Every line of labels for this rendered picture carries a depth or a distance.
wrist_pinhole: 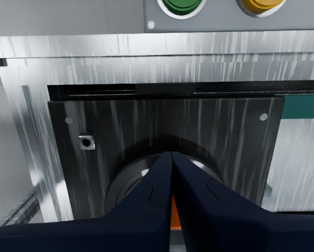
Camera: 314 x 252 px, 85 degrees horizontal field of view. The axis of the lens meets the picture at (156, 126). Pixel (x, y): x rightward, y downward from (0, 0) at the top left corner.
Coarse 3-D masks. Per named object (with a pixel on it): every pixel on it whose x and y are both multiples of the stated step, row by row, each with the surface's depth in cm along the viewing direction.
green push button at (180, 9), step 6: (168, 0) 14; (174, 0) 14; (180, 0) 14; (186, 0) 14; (192, 0) 14; (198, 0) 14; (168, 6) 15; (174, 6) 14; (180, 6) 14; (186, 6) 14; (192, 6) 14; (180, 12) 15; (186, 12) 15
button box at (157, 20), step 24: (144, 0) 15; (216, 0) 15; (240, 0) 15; (288, 0) 15; (312, 0) 15; (144, 24) 16; (168, 24) 16; (192, 24) 16; (216, 24) 16; (240, 24) 16; (264, 24) 16; (288, 24) 16; (312, 24) 16
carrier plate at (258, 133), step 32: (160, 96) 18; (192, 96) 18; (224, 96) 18; (256, 96) 17; (64, 128) 18; (96, 128) 18; (128, 128) 18; (160, 128) 18; (192, 128) 18; (224, 128) 18; (256, 128) 18; (64, 160) 19; (96, 160) 19; (224, 160) 19; (256, 160) 19; (96, 192) 21; (256, 192) 21
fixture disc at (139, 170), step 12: (132, 156) 18; (144, 156) 17; (156, 156) 17; (192, 156) 17; (204, 156) 19; (120, 168) 18; (132, 168) 17; (144, 168) 17; (204, 168) 17; (216, 168) 19; (120, 180) 18; (132, 180) 18; (108, 192) 18; (120, 192) 18; (108, 204) 19
